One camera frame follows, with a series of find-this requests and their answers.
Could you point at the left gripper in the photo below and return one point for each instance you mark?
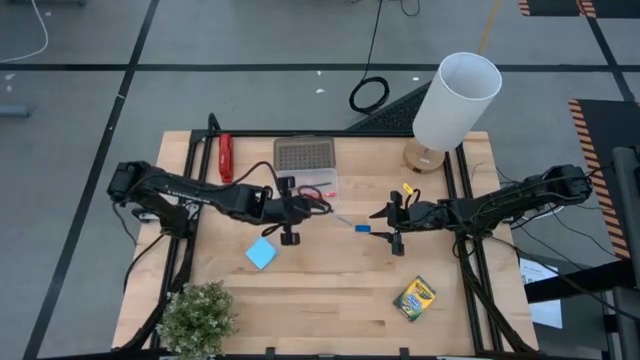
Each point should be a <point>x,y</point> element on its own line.
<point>277,212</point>

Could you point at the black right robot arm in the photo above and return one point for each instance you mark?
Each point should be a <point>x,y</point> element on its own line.
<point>500,205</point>

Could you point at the yellow green crayon box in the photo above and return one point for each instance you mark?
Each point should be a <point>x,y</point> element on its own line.
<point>415,298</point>

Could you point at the white shade wooden table lamp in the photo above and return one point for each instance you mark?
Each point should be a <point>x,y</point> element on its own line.
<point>455,100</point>

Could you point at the red black scissors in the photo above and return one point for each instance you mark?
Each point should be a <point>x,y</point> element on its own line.
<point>306,189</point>

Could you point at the blue capped pen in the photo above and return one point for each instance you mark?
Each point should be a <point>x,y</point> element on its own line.
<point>363,228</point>

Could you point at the black hazard-striped floor mat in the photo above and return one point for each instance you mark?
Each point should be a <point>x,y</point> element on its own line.
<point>550,6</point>
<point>612,7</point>
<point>605,130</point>

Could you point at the black table edge bracket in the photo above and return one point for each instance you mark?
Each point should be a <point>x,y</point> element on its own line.
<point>404,353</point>
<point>270,353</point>

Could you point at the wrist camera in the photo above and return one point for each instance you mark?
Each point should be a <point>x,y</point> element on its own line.
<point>406,219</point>
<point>292,210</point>

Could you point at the white paper sheet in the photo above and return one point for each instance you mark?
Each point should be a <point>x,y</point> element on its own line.
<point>545,315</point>

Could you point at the small green potted plant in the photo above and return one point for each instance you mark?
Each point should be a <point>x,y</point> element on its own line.
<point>197,320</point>

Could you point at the red stapler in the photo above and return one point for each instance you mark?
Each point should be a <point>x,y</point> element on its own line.
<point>226,157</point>

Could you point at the blue sticky note pad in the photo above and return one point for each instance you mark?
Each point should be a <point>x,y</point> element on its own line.
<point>261,253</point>

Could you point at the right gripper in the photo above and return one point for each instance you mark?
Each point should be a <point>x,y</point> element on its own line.
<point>422,216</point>

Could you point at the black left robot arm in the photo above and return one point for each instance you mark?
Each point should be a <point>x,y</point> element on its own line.
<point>200,192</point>

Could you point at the black camera stand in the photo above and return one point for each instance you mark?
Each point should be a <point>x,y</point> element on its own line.
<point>625,200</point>

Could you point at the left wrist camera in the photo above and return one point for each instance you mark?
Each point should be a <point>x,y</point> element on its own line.
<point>292,210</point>

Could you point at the gray floor bracket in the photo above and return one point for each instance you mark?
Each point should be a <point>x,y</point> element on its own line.
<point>12,110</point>

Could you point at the clear plastic pencil box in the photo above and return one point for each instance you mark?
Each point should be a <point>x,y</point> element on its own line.
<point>305,155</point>

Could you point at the orange pencil pink eraser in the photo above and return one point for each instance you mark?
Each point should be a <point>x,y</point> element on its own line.
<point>331,194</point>

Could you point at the black aluminium table frame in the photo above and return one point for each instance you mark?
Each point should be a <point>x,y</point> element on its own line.
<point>300,133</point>

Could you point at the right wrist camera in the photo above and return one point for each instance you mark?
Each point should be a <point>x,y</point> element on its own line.
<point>406,219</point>

